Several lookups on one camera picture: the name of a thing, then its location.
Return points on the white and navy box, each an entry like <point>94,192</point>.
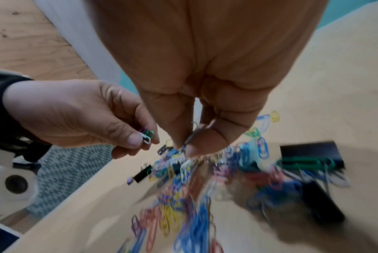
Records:
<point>1,238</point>

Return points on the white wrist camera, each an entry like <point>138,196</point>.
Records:
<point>8,182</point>

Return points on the white curtain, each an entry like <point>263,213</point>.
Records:
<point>82,37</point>

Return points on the person's right hand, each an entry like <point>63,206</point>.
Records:
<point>207,44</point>

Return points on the person's left hand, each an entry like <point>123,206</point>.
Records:
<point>67,111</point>

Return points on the silver paper clip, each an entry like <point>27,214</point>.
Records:
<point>193,134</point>

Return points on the purple paper clip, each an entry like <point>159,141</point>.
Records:
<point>141,129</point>

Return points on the large black binder clip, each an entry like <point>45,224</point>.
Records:
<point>314,150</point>
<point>324,200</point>

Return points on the pile of colourful paper clips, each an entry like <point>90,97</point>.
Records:
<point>189,197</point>

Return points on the small black binder clip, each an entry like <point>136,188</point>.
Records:
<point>164,150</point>
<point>142,174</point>

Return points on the small green paper clip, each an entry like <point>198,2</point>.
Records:
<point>149,133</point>

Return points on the grey patterned rug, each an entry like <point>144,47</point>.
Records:
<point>67,173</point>

